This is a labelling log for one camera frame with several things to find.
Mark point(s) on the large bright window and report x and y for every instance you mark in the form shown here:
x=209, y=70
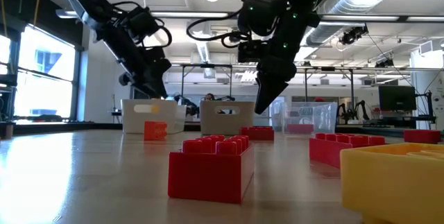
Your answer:
x=45, y=95

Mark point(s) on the long ceiling tube light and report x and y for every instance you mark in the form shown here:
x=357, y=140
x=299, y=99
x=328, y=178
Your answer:
x=364, y=18
x=190, y=14

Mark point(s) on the red toy brick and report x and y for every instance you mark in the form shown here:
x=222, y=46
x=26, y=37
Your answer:
x=208, y=175
x=300, y=129
x=326, y=151
x=257, y=134
x=421, y=136

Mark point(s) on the black ceiling-mounted camera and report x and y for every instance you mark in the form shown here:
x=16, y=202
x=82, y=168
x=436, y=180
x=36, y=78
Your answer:
x=352, y=36

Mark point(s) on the dark background screen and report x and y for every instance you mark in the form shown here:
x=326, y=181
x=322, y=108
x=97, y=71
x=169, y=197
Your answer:
x=138, y=94

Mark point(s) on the black background robot arm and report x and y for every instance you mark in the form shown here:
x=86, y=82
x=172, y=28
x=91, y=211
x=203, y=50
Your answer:
x=343, y=113

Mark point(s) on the white plastic bin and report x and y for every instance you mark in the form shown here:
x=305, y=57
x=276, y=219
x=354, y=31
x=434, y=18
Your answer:
x=135, y=123

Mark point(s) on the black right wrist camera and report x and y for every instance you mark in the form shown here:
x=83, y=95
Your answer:
x=251, y=51

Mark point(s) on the orange toy brick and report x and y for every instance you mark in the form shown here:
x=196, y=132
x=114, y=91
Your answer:
x=155, y=131

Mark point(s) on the black metal gantry frame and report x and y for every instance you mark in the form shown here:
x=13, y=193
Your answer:
x=351, y=85
x=182, y=82

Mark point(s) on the clear plastic bin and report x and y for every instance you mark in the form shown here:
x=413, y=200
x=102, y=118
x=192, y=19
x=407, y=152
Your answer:
x=326, y=120

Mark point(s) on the grey plastic bin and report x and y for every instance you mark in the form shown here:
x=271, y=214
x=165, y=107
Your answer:
x=208, y=123

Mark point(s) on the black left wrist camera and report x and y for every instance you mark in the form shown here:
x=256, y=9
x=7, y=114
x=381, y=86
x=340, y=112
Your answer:
x=144, y=21

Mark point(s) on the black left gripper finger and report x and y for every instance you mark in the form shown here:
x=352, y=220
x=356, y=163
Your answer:
x=147, y=85
x=160, y=75

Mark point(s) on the person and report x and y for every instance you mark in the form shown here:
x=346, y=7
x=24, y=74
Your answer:
x=209, y=96

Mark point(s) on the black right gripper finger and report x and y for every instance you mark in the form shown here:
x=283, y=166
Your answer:
x=279, y=87
x=263, y=92

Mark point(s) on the black computer monitor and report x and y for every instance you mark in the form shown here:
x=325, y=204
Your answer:
x=397, y=98

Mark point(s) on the black aluminium table frame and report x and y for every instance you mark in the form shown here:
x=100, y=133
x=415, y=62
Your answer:
x=69, y=128

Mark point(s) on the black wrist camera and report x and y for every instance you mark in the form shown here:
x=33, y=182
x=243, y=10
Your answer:
x=251, y=51
x=144, y=21

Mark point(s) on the yellow-orange toy brick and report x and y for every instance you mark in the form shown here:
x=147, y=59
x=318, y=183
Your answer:
x=392, y=182

